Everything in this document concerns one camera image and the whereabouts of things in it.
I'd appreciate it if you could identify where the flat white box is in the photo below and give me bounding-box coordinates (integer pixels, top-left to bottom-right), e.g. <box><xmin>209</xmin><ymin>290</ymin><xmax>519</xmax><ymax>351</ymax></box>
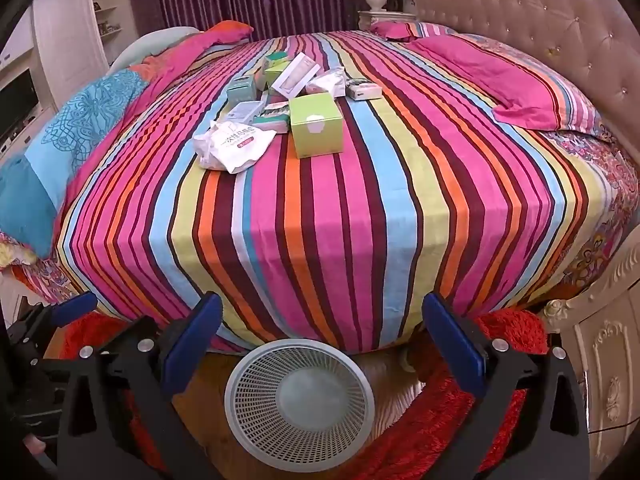
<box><xmin>225</xmin><ymin>101</ymin><xmax>266</xmax><ymax>126</ymax></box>

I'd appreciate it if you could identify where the white wardrobe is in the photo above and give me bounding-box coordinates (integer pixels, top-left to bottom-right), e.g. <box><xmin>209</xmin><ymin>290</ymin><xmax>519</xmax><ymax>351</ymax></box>
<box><xmin>31</xmin><ymin>0</ymin><xmax>140</xmax><ymax>107</ymax></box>

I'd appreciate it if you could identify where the large green box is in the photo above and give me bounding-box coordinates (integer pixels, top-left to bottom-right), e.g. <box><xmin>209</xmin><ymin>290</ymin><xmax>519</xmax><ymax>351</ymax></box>
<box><xmin>288</xmin><ymin>92</ymin><xmax>345</xmax><ymax>159</ymax></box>

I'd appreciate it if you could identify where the small pink striped pillow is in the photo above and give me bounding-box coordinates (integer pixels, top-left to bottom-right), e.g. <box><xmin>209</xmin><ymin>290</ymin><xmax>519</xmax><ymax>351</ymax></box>
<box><xmin>370</xmin><ymin>20</ymin><xmax>458</xmax><ymax>42</ymax></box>

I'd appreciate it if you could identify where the pink orange pillow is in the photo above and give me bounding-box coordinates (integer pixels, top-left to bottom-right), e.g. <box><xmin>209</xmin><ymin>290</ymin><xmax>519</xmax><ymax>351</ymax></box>
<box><xmin>142</xmin><ymin>21</ymin><xmax>255</xmax><ymax>83</ymax></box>

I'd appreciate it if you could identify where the light green pillow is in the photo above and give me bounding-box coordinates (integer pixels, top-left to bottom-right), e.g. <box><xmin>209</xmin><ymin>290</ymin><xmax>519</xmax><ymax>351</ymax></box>
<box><xmin>109</xmin><ymin>26</ymin><xmax>201</xmax><ymax>76</ymax></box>

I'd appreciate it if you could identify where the tall white box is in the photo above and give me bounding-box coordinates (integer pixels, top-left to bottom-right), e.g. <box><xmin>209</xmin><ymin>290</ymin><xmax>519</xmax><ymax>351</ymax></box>
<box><xmin>271</xmin><ymin>52</ymin><xmax>322</xmax><ymax>99</ymax></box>

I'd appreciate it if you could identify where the white plastic packet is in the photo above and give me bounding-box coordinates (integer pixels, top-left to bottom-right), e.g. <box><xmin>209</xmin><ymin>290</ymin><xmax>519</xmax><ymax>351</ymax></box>
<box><xmin>192</xmin><ymin>121</ymin><xmax>277</xmax><ymax>175</ymax></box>

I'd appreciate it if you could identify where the small green teal-topped box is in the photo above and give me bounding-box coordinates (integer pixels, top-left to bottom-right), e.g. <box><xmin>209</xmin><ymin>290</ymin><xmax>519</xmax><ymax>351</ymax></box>
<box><xmin>262</xmin><ymin>52</ymin><xmax>292</xmax><ymax>87</ymax></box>

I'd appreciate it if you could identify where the small white box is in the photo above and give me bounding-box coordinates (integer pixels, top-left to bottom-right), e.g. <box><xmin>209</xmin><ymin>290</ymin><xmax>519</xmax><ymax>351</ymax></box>
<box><xmin>347</xmin><ymin>82</ymin><xmax>383</xmax><ymax>102</ymax></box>

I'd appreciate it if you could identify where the black television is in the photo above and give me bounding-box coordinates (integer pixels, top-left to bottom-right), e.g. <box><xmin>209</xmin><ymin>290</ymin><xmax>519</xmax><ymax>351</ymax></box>
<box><xmin>0</xmin><ymin>66</ymin><xmax>39</xmax><ymax>140</ymax></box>

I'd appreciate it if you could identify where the blue patterned blanket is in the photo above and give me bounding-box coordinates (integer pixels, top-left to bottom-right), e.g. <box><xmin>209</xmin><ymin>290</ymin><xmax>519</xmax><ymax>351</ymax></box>
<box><xmin>0</xmin><ymin>67</ymin><xmax>152</xmax><ymax>257</ymax></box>

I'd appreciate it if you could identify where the teal topped small box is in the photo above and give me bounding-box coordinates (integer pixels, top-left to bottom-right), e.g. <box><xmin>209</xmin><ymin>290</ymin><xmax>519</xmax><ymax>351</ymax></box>
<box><xmin>251</xmin><ymin>105</ymin><xmax>292</xmax><ymax>134</ymax></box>

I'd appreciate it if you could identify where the tufted beige headboard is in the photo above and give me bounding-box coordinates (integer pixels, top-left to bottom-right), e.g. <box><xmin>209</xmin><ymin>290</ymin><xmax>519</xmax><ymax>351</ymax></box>
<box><xmin>412</xmin><ymin>0</ymin><xmax>640</xmax><ymax>128</ymax></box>

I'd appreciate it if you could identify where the white mesh wastebasket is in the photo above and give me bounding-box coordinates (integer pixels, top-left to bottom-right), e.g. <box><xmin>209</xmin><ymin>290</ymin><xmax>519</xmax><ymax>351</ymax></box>
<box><xmin>223</xmin><ymin>338</ymin><xmax>376</xmax><ymax>472</ymax></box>

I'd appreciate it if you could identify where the white television cabinet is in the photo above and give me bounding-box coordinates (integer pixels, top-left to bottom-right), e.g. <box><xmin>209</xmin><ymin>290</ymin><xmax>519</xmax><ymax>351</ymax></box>
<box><xmin>0</xmin><ymin>20</ymin><xmax>61</xmax><ymax>161</ymax></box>

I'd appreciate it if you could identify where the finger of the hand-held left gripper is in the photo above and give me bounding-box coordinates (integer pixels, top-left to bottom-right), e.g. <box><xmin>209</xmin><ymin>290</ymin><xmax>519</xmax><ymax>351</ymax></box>
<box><xmin>7</xmin><ymin>291</ymin><xmax>99</xmax><ymax>347</ymax></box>

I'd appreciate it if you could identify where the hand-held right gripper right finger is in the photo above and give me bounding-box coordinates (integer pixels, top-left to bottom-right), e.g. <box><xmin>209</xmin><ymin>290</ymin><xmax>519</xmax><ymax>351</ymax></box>
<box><xmin>421</xmin><ymin>291</ymin><xmax>591</xmax><ymax>480</ymax></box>

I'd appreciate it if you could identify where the large pink pillow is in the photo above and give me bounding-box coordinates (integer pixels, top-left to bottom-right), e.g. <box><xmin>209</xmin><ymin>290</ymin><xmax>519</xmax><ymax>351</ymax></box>
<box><xmin>409</xmin><ymin>35</ymin><xmax>604</xmax><ymax>137</ymax></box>

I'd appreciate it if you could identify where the crumpled white pink packet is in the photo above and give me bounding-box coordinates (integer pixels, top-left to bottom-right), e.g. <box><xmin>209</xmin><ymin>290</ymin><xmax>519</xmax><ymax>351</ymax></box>
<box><xmin>320</xmin><ymin>66</ymin><xmax>349</xmax><ymax>99</ymax></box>

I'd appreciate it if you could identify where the cream ornate footboard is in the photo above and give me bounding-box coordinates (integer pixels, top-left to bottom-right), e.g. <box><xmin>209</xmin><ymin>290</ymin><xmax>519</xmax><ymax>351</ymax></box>
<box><xmin>541</xmin><ymin>237</ymin><xmax>640</xmax><ymax>480</ymax></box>

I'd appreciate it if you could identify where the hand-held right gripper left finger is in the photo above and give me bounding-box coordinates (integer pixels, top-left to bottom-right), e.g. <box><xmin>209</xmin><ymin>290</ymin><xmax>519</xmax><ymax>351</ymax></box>
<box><xmin>55</xmin><ymin>291</ymin><xmax>224</xmax><ymax>480</ymax></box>

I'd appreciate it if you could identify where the white nightstand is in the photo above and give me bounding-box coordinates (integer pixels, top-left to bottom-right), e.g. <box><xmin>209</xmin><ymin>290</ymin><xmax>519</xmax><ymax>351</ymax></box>
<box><xmin>357</xmin><ymin>10</ymin><xmax>419</xmax><ymax>32</ymax></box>

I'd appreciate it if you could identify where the red shaggy rug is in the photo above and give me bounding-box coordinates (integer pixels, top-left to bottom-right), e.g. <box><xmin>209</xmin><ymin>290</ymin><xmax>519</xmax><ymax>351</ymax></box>
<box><xmin>59</xmin><ymin>307</ymin><xmax>553</xmax><ymax>480</ymax></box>

